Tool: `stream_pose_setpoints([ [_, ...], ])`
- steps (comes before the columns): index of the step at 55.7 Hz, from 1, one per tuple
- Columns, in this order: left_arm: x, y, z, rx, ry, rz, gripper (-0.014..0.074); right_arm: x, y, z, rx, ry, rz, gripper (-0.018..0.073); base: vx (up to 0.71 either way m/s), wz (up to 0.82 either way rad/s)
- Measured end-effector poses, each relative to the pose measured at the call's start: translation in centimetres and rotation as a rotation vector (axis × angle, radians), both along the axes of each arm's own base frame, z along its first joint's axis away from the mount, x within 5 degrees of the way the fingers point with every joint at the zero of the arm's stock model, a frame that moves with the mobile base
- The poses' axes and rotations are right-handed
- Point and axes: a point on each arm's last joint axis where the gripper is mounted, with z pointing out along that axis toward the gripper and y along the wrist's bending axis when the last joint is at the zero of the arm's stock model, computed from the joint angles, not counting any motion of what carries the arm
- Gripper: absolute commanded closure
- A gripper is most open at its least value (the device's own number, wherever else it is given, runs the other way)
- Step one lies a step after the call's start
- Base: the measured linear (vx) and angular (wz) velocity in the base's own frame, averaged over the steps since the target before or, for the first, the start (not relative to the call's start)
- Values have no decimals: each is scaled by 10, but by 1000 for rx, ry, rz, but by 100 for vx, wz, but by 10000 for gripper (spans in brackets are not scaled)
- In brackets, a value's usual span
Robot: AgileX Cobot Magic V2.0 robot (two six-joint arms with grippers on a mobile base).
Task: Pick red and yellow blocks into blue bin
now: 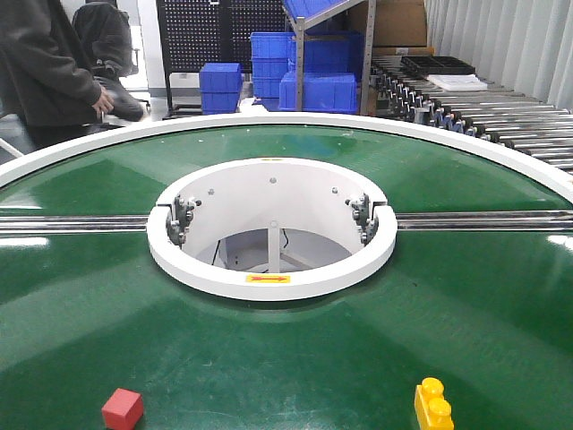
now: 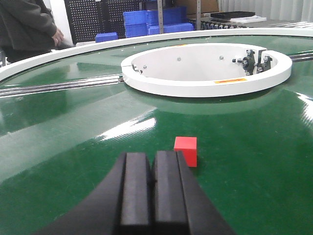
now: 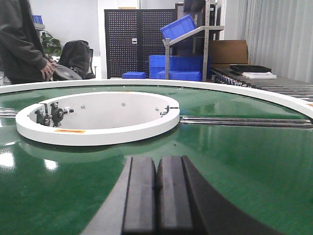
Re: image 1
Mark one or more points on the yellow arrow direction sticker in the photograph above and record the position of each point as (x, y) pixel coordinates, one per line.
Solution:
(267, 278)

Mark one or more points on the black compartment tray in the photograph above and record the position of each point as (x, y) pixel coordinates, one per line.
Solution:
(441, 65)

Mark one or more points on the black office chair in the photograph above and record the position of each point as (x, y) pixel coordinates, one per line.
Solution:
(105, 36)

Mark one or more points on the steel rail bar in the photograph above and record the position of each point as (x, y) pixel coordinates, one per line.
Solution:
(534, 220)
(67, 225)

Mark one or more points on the large blue crate front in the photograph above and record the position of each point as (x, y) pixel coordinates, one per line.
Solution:
(323, 92)

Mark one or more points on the yellow studded toy brick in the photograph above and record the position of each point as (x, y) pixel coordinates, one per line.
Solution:
(432, 411)

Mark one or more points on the tall blue crate stack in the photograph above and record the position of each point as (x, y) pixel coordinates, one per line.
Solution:
(270, 53)

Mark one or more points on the steel roller conveyor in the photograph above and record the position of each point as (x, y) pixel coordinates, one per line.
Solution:
(498, 114)

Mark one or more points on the white foam sheet stack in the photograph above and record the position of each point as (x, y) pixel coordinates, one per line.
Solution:
(457, 82)

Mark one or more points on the white outer conveyor rim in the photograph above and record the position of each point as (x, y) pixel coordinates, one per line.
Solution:
(545, 174)

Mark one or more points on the right steel rail bar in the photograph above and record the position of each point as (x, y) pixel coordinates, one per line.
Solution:
(534, 220)

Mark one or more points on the left steel rail bar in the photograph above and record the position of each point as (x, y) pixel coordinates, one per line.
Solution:
(67, 225)

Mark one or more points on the brown cardboard box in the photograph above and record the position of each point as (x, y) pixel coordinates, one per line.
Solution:
(400, 29)

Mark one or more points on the red cube block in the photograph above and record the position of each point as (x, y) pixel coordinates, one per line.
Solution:
(123, 410)

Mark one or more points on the black perforated pegboard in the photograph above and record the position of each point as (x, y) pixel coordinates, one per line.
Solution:
(196, 32)

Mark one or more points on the person in dark jacket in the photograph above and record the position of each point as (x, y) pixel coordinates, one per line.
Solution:
(46, 79)

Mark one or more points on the small blue crate stack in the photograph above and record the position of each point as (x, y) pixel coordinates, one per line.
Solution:
(220, 87)

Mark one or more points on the white inner ring hub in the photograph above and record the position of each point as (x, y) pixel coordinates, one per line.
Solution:
(272, 229)

